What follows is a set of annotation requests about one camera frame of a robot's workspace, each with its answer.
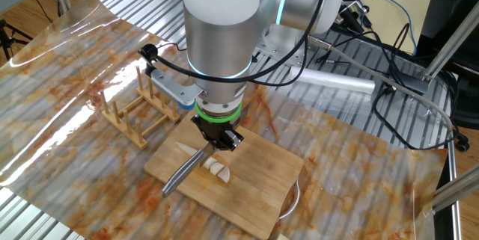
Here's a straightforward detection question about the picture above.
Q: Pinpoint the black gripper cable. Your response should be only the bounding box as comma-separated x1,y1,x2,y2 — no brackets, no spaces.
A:
247,37,312,87

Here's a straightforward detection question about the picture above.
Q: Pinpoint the silver black clamp tool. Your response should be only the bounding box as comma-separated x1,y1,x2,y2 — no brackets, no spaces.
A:
335,0,371,34

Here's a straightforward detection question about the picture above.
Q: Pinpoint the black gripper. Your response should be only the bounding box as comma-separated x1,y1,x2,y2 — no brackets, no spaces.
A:
190,115,245,153

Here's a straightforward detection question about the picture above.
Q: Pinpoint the grey hose with connector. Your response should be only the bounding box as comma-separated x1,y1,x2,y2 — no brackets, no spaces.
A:
305,34,456,138

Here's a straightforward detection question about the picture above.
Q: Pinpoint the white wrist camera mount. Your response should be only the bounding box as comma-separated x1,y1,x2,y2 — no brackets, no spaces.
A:
148,67,206,111

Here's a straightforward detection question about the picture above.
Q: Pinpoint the steel cleaver knife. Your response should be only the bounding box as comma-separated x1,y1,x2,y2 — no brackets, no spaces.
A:
161,103,251,199

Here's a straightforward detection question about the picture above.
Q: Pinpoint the white radish slice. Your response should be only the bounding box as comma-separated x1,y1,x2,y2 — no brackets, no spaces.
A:
201,156,219,170
209,162,226,176
218,165,232,184

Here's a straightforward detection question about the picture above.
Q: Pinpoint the blue cable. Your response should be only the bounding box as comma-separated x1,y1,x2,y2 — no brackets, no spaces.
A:
355,0,418,56

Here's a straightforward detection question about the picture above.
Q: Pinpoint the tapered white radish piece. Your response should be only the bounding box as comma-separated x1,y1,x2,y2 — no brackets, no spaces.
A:
175,141,198,157

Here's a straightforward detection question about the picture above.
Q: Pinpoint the black looped cable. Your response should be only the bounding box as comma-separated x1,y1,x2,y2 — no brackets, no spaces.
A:
372,82,461,151

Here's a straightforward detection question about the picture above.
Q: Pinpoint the clear plastic film roll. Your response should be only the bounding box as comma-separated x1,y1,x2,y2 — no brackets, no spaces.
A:
290,66,376,95

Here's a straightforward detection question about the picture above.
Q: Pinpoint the black camera cable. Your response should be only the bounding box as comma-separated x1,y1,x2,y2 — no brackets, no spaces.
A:
138,0,334,81

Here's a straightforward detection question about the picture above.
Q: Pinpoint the marble pattern plastic mat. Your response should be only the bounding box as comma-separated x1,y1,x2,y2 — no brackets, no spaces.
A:
0,0,449,240

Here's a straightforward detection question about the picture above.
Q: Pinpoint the wooden cutting board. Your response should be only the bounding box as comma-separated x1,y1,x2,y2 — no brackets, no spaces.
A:
144,104,305,240

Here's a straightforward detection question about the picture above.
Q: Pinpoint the wooden peg rack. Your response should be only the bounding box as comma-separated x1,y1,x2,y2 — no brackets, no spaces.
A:
99,66,181,150

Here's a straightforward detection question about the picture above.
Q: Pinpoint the beige desk panel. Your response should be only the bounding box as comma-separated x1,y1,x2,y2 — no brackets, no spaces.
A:
346,0,441,56

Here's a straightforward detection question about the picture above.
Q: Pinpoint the black tripod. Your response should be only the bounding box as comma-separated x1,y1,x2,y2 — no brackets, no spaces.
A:
0,19,34,61

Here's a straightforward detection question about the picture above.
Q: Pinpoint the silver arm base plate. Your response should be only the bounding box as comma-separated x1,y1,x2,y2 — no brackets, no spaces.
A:
254,22,311,67

